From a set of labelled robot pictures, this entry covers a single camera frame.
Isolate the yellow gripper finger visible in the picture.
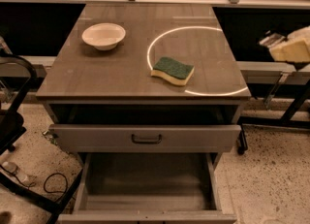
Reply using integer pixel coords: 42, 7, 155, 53
288, 26, 310, 40
269, 38, 310, 63

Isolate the grey drawer cabinet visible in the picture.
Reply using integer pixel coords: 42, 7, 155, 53
35, 2, 252, 224

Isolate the open grey lower drawer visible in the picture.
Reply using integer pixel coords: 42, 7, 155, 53
57, 153, 236, 224

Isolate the grey upper drawer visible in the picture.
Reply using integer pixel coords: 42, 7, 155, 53
49, 124, 241, 153

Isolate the black metal stand leg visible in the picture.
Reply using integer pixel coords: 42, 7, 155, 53
239, 80, 310, 129

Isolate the green yellow sponge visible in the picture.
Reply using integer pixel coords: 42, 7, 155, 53
151, 57, 195, 86

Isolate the white bowl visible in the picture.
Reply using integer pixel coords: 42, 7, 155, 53
81, 23, 126, 50

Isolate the black drawer handle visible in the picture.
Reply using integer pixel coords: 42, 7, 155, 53
131, 135, 162, 144

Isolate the black floor cable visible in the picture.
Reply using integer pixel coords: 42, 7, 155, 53
43, 172, 70, 195

